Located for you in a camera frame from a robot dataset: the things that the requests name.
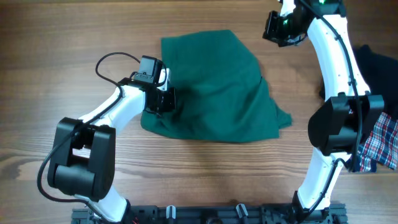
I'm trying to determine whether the green cloth garment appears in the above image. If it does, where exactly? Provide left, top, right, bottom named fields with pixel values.
left=141, top=30, right=292, bottom=142

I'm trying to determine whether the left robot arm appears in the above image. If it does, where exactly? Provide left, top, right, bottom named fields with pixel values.
left=37, top=55, right=176, bottom=223

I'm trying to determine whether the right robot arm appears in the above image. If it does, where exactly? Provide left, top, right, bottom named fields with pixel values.
left=236, top=0, right=384, bottom=223

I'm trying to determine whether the black cloth garment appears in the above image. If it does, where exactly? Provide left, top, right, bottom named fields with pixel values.
left=318, top=44, right=398, bottom=121

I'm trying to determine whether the red plaid cloth garment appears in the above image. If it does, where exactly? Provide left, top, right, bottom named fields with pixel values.
left=358, top=112, right=397, bottom=170

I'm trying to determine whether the navy blue cloth garment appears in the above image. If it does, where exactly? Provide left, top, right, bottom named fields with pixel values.
left=346, top=154, right=377, bottom=173

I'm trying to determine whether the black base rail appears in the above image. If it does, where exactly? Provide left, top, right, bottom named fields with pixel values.
left=71, top=204, right=348, bottom=224

